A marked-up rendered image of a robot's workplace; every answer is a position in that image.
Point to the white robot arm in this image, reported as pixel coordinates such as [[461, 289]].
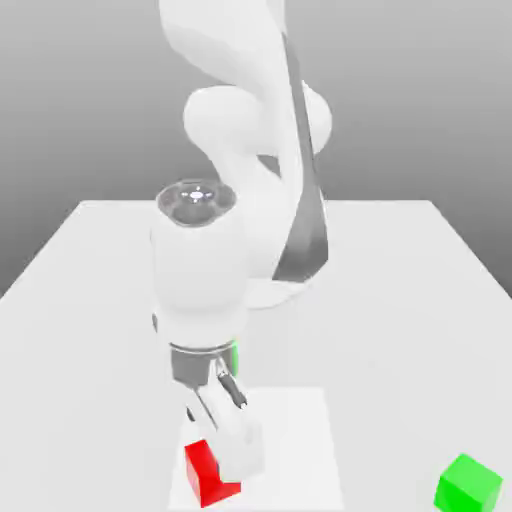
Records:
[[200, 272]]

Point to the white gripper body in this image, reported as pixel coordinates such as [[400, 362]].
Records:
[[236, 444]]

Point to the small red cube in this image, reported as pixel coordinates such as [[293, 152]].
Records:
[[199, 474]]

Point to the small green cube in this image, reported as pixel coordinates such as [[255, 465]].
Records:
[[468, 484]]

